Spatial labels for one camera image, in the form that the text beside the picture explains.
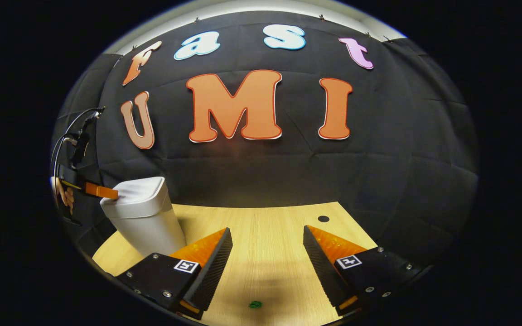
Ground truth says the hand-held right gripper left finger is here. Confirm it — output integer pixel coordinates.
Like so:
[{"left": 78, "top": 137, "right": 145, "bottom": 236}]
[{"left": 116, "top": 227, "right": 233, "bottom": 320}]

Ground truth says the white desktop garbage bin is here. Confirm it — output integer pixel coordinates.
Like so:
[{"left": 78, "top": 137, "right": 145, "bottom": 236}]
[{"left": 100, "top": 177, "right": 187, "bottom": 257}]

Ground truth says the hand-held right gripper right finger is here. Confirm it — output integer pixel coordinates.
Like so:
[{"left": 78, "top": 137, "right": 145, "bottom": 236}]
[{"left": 303, "top": 225, "right": 425, "bottom": 317}]

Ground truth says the wooden desktop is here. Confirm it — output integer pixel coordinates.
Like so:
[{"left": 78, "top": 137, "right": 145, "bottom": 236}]
[{"left": 92, "top": 202, "right": 378, "bottom": 326}]

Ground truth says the thin gripper cable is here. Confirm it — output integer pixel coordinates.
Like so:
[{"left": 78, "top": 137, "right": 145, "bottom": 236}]
[{"left": 51, "top": 107, "right": 106, "bottom": 178}]

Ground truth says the black backdrop cloth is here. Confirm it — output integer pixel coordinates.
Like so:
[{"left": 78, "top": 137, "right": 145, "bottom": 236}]
[{"left": 52, "top": 10, "right": 479, "bottom": 268}]

